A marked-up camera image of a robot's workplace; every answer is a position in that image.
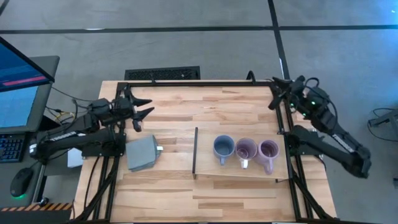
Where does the black floor cable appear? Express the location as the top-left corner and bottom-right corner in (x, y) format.
(365, 108), (398, 146)

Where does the small white box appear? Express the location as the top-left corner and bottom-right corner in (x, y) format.
(67, 147), (84, 169)

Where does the black framed computer monitor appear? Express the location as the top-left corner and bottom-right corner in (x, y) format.
(0, 36), (56, 93)

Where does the backlit black keyboard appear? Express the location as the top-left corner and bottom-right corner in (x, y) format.
(0, 133), (27, 163)

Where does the grey desk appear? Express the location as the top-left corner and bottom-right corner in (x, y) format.
(0, 130), (52, 208)

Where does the black aluminium table frame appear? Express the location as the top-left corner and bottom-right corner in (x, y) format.
(67, 70), (340, 224)

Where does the purple mug white handle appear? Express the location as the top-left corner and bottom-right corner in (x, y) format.
(234, 138), (259, 170)

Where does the blue-grey mug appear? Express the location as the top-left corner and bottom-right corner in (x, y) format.
(213, 134), (236, 166)

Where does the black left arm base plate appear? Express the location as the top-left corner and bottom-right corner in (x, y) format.
(82, 132), (127, 158)

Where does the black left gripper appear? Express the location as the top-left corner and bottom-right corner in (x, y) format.
(111, 88), (155, 133)

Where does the grey framed computer monitor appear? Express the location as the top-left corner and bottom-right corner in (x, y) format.
(0, 55), (60, 134)

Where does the grey folded cloth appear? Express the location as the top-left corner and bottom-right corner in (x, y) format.
(125, 134), (164, 173)

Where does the black computer mouse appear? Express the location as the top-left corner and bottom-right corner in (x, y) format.
(9, 167), (34, 199)

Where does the large all-purple mug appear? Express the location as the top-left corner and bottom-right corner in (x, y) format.
(254, 139), (280, 175)

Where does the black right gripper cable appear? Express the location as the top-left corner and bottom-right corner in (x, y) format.
(304, 77), (339, 125)

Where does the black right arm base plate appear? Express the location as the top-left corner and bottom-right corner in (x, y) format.
(287, 132), (324, 157)

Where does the black floor stand leg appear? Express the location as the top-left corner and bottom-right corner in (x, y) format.
(368, 108), (398, 128)

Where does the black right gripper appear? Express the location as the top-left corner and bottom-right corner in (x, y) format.
(267, 74), (312, 111)

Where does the black box hazard stripe edge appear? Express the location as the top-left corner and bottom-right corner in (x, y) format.
(0, 202), (74, 224)

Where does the yellow cable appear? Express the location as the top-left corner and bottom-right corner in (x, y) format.
(55, 111), (76, 124)

